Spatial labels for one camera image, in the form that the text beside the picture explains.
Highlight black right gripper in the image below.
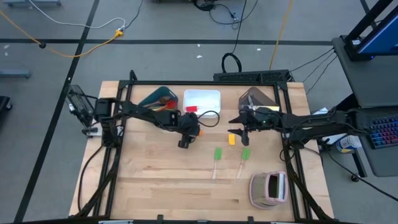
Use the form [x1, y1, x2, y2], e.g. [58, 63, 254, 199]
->
[228, 107, 282, 146]

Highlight red spatula clear handle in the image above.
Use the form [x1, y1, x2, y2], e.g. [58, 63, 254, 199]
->
[185, 102, 220, 113]

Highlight green spatula clear handle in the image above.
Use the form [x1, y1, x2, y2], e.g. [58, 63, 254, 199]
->
[211, 147, 223, 183]
[235, 147, 251, 182]

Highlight brown wooden spoon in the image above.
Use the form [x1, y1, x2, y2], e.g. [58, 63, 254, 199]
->
[146, 95, 170, 110]

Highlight white plastic bin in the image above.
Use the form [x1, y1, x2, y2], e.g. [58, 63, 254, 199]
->
[182, 89, 222, 119]

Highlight grey translucent plastic bin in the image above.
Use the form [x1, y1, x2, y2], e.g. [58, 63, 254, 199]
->
[238, 86, 281, 113]

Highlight teal plastic bin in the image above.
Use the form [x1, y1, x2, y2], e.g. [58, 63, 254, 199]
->
[138, 86, 180, 113]

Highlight black perforated metal box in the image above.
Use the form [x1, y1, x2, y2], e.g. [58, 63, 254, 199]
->
[213, 69, 290, 83]

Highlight pink mesh utensil holder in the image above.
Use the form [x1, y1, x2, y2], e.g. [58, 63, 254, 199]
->
[248, 170, 290, 210]

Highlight white bottle blue label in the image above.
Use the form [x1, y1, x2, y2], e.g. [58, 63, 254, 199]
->
[335, 134, 363, 154]

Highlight black electronic floor device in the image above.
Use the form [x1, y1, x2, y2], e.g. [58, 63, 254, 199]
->
[192, 0, 218, 12]

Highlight grey desk top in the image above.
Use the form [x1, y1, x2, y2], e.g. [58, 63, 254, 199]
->
[331, 35, 398, 108]

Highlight backlit rainbow keyboard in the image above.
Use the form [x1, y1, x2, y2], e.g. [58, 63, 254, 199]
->
[368, 115, 398, 149]

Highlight grey keyboard desk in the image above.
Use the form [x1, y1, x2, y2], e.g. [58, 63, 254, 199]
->
[348, 107, 398, 177]

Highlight black monitor stand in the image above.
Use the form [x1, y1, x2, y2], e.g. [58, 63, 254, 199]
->
[343, 0, 398, 62]

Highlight computer monitor blue screen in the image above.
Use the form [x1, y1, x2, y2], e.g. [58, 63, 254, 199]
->
[354, 4, 398, 58]

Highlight grey floor table foot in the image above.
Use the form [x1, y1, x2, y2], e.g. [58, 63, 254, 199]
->
[0, 68, 31, 78]
[2, 0, 62, 7]

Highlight black floor caster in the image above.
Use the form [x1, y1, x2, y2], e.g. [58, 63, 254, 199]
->
[0, 96, 12, 111]

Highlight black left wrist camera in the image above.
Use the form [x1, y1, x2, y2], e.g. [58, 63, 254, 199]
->
[177, 138, 196, 149]

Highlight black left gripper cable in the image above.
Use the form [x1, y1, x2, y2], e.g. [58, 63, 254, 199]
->
[195, 110, 221, 128]

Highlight black aluminium table frame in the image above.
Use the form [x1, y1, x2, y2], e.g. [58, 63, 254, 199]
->
[74, 70, 335, 224]

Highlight black looped floor cable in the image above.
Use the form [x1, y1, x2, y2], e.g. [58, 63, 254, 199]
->
[221, 0, 248, 74]

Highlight black desk power cables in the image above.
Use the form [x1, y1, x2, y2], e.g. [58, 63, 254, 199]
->
[289, 46, 338, 94]

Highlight yellow floor cable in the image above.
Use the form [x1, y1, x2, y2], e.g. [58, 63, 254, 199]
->
[269, 0, 295, 71]

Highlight black tangled floor cables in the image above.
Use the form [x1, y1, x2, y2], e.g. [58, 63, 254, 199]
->
[208, 0, 259, 30]

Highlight yellow cable with plug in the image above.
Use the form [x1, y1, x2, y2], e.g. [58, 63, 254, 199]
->
[0, 11, 124, 59]

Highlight thin black floor cable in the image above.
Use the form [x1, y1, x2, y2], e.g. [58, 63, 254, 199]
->
[124, 0, 144, 29]

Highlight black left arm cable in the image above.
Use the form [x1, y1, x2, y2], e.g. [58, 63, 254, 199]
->
[76, 144, 105, 212]

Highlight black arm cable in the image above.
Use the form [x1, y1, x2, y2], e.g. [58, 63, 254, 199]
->
[76, 144, 105, 212]
[323, 146, 398, 202]

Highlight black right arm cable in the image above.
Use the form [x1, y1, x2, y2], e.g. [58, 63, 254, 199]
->
[323, 146, 398, 202]

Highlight white floor cable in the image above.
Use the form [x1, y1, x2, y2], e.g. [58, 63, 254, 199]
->
[27, 0, 127, 30]

